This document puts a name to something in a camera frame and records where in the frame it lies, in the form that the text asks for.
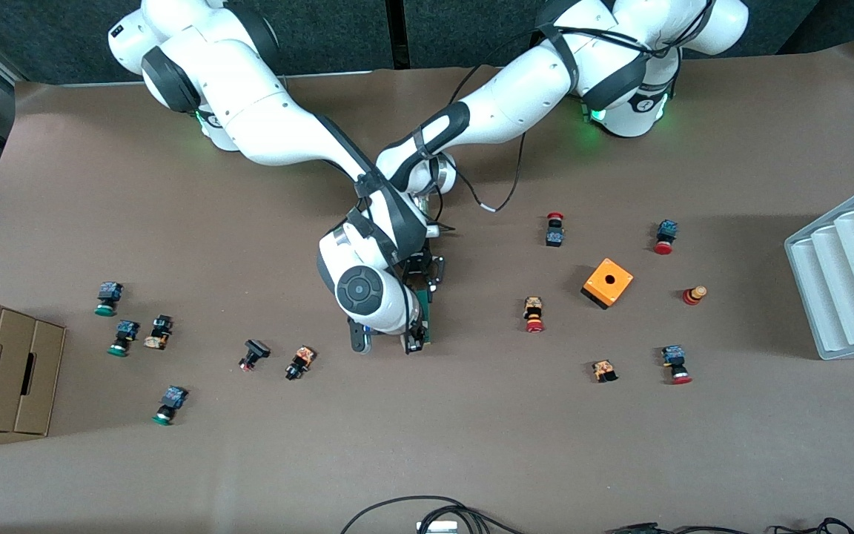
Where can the brown paper table cover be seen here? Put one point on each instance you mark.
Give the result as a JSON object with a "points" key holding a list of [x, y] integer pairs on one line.
{"points": [[397, 430]]}

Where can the red mushroom button orange block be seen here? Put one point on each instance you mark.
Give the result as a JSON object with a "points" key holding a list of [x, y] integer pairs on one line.
{"points": [[533, 305]]}

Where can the grey ribbed tray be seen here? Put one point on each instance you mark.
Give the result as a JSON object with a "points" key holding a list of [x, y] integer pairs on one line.
{"points": [[842, 282]]}

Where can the red mushroom button blue block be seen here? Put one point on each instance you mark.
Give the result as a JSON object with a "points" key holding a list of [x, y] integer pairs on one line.
{"points": [[667, 228], [673, 354]]}

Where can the black divider post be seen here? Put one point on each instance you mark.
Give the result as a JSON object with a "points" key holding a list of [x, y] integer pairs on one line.
{"points": [[397, 37]]}

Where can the green pushbutton blue block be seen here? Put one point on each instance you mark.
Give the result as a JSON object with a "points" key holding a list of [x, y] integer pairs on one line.
{"points": [[173, 397], [127, 328], [110, 291]]}

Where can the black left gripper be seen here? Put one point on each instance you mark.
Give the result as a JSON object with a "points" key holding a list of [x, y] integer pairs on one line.
{"points": [[427, 270]]}

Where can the orange button enclosure box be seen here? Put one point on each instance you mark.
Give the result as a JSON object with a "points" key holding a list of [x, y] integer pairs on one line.
{"points": [[597, 285]]}

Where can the brown cardboard box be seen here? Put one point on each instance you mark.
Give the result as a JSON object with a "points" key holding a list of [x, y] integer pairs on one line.
{"points": [[8, 348]]}

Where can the orange black contact block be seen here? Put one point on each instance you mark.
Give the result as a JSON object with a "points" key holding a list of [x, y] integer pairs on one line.
{"points": [[604, 368]]}

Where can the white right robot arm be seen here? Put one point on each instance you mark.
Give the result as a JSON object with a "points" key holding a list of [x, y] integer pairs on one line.
{"points": [[271, 119]]}

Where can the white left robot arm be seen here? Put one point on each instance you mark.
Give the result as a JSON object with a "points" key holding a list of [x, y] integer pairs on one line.
{"points": [[531, 81]]}

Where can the red pushbutton black block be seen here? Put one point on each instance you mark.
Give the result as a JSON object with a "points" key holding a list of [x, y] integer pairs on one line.
{"points": [[554, 237]]}

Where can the black push button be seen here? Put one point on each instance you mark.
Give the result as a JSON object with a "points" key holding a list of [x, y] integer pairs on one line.
{"points": [[256, 348]]}

